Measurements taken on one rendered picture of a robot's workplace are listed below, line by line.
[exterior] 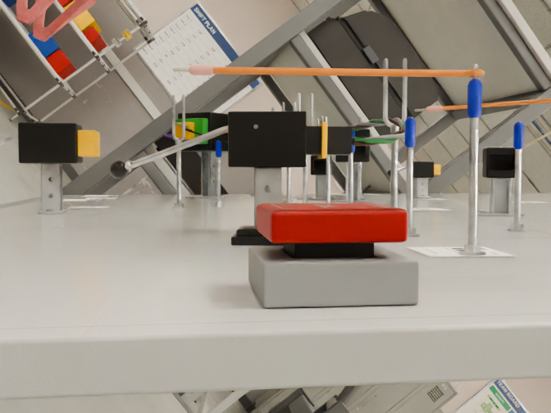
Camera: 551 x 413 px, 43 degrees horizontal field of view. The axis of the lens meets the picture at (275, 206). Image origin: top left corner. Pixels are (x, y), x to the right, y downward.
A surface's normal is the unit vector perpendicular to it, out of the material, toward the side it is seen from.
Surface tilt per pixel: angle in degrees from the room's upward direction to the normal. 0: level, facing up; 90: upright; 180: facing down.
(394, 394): 90
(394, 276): 90
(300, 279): 90
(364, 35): 90
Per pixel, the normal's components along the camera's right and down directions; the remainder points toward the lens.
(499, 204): -0.19, 0.05
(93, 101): 0.04, -0.07
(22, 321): 0.00, -1.00
